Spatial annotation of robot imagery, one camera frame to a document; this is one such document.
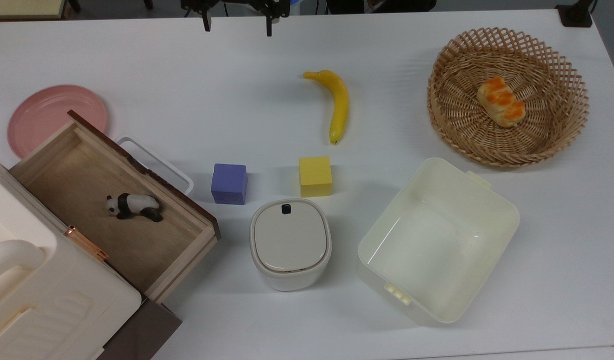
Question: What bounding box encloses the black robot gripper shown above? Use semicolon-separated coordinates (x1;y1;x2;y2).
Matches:
181;0;291;37

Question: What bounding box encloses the white drawer handle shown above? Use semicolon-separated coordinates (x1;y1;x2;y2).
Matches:
115;136;194;196

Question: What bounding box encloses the wooden drawer with brown front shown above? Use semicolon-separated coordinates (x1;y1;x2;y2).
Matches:
9;110;221;304

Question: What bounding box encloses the dark brown drawer cabinet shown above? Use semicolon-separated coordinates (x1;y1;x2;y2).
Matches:
98;295;182;360

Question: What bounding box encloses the yellow toy banana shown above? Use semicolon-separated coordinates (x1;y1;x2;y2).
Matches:
303;70;349;145

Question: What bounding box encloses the purple foam cube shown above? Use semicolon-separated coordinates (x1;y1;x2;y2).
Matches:
211;163;248;205

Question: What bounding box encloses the yellow foam cube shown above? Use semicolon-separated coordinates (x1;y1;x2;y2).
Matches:
299;156;333;198

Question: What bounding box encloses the black and white panda toy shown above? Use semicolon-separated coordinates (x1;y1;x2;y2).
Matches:
106;193;163;223

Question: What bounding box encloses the pink plate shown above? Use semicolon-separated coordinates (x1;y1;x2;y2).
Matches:
7;85;108;159

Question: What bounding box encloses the cream lidded trash can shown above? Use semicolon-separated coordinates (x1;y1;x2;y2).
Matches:
250;198;332;292

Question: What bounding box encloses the woven wicker basket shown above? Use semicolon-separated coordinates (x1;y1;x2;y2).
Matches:
427;27;590;168

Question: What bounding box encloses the copper cabinet latch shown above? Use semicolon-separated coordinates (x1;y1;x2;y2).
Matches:
63;226;109;262

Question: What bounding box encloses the orange topped toy bread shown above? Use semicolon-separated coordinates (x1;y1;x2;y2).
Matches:
477;76;526;128

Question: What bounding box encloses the cream plastic bin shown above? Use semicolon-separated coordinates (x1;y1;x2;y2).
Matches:
357;157;521;326

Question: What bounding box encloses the cream plastic cabinet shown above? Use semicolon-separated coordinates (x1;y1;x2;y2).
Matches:
0;155;142;360

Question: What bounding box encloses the black camera stand clamp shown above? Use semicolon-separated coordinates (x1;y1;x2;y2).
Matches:
556;0;595;28

